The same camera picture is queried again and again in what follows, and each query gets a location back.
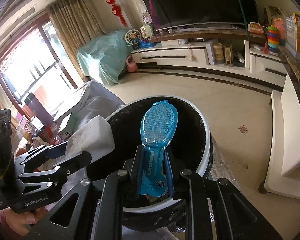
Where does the purple thermos bottle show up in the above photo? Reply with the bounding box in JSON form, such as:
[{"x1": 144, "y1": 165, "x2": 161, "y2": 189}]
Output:
[{"x1": 25, "y1": 93, "x2": 53, "y2": 126}]

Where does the white black-lined trash bin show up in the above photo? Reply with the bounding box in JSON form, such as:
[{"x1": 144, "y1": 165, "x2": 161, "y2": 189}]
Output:
[{"x1": 86, "y1": 95, "x2": 213, "y2": 232}]

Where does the white sponge block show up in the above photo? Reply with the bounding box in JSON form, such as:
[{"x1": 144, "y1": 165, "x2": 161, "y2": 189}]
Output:
[{"x1": 65, "y1": 115, "x2": 115, "y2": 163}]

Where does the floral grey table cloth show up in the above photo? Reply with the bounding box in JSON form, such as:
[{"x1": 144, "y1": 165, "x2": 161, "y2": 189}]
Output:
[{"x1": 68, "y1": 81, "x2": 125, "y2": 139}]

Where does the ferris wheel toy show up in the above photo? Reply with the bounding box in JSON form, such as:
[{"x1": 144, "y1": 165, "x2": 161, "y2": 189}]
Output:
[{"x1": 124, "y1": 29, "x2": 142, "y2": 49}]

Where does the beige window curtain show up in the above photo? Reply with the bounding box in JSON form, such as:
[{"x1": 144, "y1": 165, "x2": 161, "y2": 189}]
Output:
[{"x1": 46, "y1": 0, "x2": 104, "y2": 79}]

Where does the teal covered furniture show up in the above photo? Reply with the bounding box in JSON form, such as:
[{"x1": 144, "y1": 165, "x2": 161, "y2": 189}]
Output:
[{"x1": 76, "y1": 30, "x2": 133, "y2": 86}]

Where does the pink kettlebell toy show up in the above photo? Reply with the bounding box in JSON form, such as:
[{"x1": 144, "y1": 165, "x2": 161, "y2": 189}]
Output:
[{"x1": 126, "y1": 55, "x2": 138, "y2": 73}]

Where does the white TV cabinet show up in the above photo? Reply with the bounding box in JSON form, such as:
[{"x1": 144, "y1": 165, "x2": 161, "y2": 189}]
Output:
[{"x1": 132, "y1": 38, "x2": 287, "y2": 87}]

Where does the large black television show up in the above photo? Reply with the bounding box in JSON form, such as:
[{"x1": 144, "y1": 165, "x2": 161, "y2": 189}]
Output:
[{"x1": 143, "y1": 0, "x2": 258, "y2": 30}]

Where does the person's left hand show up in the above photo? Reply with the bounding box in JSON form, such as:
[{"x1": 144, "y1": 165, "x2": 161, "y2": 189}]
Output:
[{"x1": 0, "y1": 207, "x2": 48, "y2": 239}]

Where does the rainbow stacking ring toy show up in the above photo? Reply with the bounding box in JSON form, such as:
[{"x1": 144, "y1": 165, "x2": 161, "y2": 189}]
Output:
[{"x1": 266, "y1": 25, "x2": 286, "y2": 56}]

